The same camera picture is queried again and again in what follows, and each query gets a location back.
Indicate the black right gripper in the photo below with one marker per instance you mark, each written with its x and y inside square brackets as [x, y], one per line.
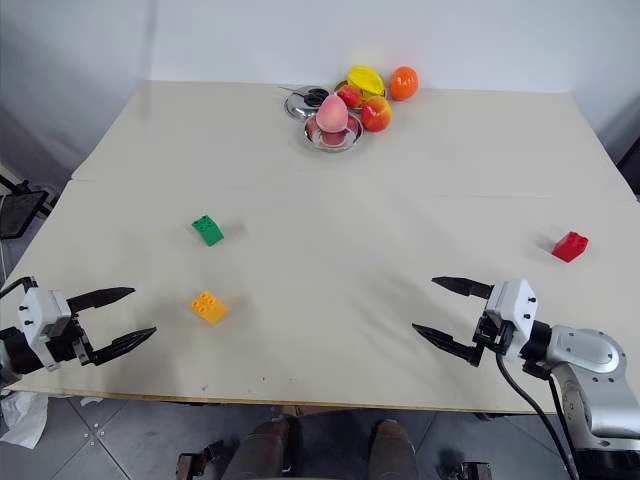
[492, 332]

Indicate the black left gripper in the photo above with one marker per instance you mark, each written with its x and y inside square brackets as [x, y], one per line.
[67, 340]

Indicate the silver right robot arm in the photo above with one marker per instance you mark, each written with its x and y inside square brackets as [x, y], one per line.
[595, 365]

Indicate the yellow toy brick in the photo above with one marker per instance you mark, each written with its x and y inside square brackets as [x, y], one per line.
[210, 307]

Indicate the green toy brick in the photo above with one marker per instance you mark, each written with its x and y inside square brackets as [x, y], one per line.
[209, 231]

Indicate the white crumpled paper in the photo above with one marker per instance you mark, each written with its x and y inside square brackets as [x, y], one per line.
[22, 417]

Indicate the red toy brick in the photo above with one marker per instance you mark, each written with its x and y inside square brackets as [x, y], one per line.
[570, 247]

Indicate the black metal stand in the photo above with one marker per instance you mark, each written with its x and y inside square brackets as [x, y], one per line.
[20, 210]

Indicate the dark rounded shape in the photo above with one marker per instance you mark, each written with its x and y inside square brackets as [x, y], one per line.
[267, 450]
[392, 450]

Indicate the red yellow toy apple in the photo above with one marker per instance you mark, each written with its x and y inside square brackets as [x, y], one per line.
[376, 114]

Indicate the pink toy peach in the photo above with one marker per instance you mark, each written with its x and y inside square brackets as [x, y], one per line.
[331, 114]

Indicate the orange toy fruit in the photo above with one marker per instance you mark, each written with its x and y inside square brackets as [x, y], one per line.
[403, 83]

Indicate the small red toy apple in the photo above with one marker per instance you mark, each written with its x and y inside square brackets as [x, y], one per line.
[349, 95]

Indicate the yellow toy starfruit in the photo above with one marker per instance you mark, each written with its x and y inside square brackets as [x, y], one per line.
[366, 80]

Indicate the steel bowl with dark item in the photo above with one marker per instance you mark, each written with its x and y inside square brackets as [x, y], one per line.
[300, 102]

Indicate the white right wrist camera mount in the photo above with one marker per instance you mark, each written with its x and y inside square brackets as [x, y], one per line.
[515, 305]

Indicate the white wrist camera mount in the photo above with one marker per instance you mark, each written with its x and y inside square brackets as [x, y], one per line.
[40, 310]
[515, 305]

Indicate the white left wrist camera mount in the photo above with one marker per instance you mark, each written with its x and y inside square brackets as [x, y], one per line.
[40, 310]

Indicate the dark brown bracket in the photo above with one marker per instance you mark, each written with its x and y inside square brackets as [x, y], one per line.
[200, 460]
[465, 471]

